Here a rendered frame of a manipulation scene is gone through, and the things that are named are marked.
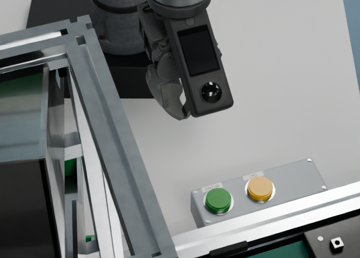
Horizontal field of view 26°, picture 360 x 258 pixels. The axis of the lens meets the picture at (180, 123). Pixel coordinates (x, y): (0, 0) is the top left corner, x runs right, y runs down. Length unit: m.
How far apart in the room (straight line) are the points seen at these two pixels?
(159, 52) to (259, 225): 0.43
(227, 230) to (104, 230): 0.56
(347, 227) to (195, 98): 0.46
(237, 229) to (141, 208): 0.81
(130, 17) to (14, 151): 0.87
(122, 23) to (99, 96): 0.95
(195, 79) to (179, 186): 0.54
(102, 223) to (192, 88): 0.24
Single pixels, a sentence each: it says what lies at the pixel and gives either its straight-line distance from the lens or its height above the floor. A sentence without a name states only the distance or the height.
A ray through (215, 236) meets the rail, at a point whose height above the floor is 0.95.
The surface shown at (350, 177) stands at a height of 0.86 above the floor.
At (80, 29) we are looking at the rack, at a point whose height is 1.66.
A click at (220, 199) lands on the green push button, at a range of 1.22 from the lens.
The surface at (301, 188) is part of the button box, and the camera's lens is 1.26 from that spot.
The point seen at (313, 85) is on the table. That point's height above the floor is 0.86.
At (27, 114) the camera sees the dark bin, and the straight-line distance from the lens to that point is 0.59.
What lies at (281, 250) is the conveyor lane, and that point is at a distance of 1.21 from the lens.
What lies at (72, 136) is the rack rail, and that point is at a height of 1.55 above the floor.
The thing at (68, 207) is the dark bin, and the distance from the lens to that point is 0.74.
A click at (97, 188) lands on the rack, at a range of 0.61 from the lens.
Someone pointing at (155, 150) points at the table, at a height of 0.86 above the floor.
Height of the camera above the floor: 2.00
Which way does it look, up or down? 52 degrees down
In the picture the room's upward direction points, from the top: straight up
